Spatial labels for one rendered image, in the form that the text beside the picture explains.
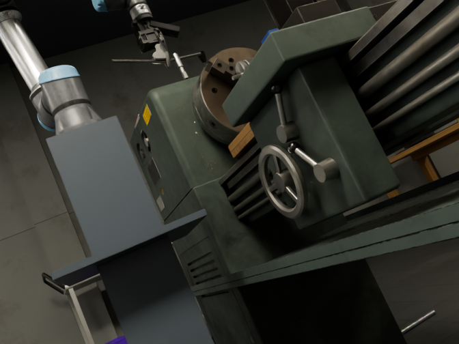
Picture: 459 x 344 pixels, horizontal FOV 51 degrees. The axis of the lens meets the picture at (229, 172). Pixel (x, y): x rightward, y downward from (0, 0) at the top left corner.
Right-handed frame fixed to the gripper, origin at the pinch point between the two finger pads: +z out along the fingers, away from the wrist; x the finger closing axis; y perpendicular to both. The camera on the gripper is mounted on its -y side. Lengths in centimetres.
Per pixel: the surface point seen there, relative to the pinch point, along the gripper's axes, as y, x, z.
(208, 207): 11, 8, 56
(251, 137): 6, 47, 48
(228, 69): -6.1, 29.5, 20.4
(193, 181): 12.3, 7.6, 46.1
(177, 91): 4.5, 7.9, 14.2
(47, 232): 58, -290, -10
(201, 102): 3.5, 20.7, 25.2
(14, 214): 78, -303, -38
